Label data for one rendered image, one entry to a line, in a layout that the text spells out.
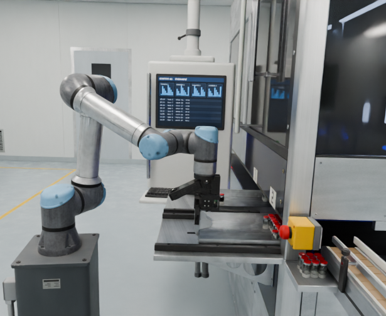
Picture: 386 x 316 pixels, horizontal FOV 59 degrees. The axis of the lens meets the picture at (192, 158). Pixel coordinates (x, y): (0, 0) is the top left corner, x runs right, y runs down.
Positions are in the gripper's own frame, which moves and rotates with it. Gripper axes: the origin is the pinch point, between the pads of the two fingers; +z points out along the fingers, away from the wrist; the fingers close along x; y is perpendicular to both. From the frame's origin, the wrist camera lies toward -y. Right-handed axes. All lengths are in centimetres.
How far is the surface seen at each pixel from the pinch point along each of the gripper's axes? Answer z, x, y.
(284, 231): -9.0, -19.5, 24.0
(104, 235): 92, 203, -83
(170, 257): 4.4, -10.7, -7.6
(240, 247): 1.7, -7.8, 14.1
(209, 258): 4.3, -10.7, 4.6
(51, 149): 69, 544, -272
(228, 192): 1, 54, 16
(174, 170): -1, 90, -12
